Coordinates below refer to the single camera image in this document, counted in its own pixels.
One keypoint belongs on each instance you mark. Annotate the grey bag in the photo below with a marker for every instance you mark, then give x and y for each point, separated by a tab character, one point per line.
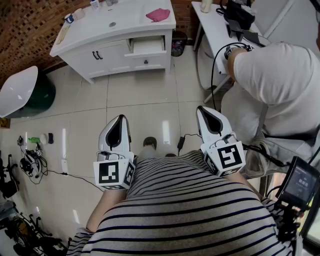
260	156

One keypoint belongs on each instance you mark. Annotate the striped shirt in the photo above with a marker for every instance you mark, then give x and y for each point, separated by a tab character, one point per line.
187	212

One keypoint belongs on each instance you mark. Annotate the black folded equipment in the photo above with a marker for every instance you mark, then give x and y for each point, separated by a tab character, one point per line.
22	235

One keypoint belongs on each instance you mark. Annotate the small black object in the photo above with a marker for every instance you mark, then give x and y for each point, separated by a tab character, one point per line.
50	138

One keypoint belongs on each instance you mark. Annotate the cream paper cup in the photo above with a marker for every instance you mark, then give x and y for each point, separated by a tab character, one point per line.
205	6

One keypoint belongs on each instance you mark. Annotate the black screen device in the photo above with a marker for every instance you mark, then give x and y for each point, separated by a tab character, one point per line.
297	182

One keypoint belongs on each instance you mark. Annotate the beige brush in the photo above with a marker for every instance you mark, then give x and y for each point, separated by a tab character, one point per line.
62	35

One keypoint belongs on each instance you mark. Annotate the person's leg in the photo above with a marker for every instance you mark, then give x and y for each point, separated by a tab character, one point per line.
147	153

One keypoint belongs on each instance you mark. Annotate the person's left forearm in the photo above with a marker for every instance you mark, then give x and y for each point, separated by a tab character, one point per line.
107	207

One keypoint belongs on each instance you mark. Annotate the white vanity cabinet with sink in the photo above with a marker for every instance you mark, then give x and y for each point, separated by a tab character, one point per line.
125	17

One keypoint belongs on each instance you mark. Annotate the pink cloth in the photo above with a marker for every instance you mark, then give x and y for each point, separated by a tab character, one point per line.
158	14

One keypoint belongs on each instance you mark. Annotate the black power adapter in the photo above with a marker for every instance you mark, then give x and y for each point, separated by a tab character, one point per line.
180	143

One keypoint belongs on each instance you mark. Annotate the black mesh waste bin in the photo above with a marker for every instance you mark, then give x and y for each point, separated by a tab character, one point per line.
178	45

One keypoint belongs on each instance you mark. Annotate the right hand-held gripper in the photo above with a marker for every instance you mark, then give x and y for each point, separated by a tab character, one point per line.
225	130

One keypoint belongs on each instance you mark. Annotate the blue and white cup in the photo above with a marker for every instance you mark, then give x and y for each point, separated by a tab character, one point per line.
69	18

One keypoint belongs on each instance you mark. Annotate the white lotion bottle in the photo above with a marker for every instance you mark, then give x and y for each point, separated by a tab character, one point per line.
94	4

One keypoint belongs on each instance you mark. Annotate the small electronic board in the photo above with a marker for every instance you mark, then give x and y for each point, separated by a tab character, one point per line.
20	141

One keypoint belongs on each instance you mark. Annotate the green toy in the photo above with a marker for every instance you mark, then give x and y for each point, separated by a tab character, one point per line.
33	140

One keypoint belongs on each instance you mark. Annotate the black device on desk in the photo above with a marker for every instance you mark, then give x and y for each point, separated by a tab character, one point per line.
238	15

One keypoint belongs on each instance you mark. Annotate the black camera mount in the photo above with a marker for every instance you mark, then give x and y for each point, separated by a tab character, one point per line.
290	220

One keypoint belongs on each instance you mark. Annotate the black tablet stand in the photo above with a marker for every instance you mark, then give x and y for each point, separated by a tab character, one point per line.
247	36

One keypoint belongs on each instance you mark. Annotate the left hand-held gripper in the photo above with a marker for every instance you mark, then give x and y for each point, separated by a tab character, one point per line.
117	152

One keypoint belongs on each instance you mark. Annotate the person's shoe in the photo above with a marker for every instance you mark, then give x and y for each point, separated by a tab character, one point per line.
150	142

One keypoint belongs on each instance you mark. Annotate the white drawer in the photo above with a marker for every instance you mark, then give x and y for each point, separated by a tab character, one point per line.
147	46

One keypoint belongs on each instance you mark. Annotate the person's right forearm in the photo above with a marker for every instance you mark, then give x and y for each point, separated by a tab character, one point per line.
240	180

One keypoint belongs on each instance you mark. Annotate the dark green bucket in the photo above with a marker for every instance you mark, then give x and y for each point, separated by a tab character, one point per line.
43	95

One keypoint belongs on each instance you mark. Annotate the white power strip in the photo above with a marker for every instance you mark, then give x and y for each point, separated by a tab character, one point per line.
64	165

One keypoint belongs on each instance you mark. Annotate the white table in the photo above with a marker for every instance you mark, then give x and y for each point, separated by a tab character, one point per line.
215	27

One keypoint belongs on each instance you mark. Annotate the black handheld device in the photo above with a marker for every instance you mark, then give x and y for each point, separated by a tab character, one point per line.
228	52

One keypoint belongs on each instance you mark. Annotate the chrome faucet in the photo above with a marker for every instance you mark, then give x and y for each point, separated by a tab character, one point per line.
111	2

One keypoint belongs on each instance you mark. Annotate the small white object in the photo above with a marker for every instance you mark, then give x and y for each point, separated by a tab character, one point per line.
44	139

